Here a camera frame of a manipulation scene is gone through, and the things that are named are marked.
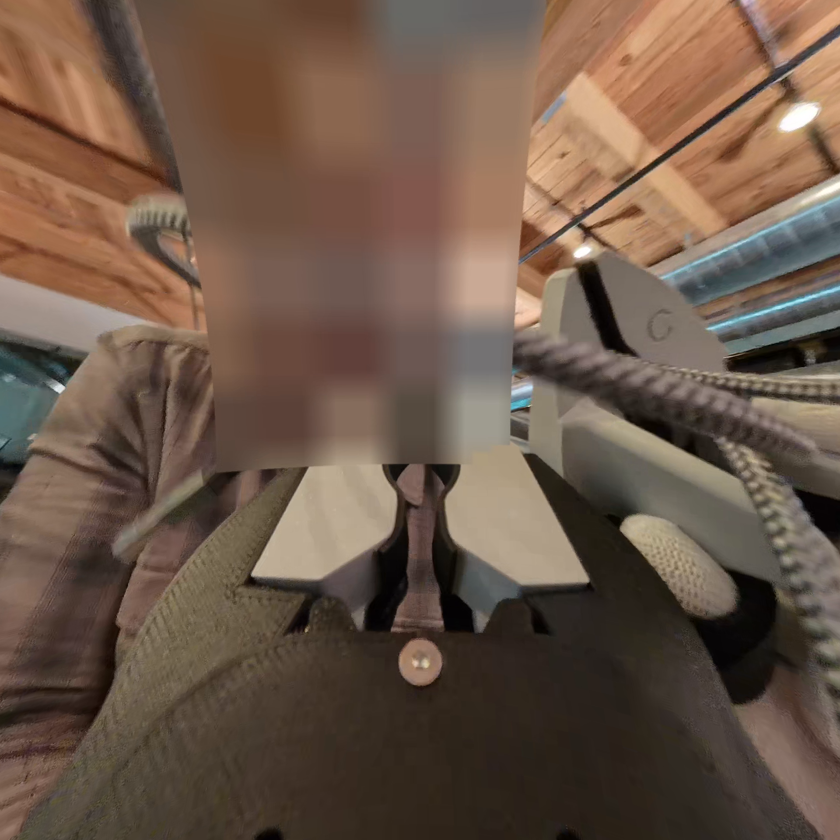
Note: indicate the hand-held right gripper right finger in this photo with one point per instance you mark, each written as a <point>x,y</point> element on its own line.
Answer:
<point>519,525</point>

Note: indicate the silver ceiling duct pipes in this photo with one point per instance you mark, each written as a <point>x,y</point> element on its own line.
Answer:
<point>761,256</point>

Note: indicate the person's left hand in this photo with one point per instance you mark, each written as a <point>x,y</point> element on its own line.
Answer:
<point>676,565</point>

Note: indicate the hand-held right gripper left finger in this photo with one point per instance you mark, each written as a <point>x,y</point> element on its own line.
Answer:
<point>322,532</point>

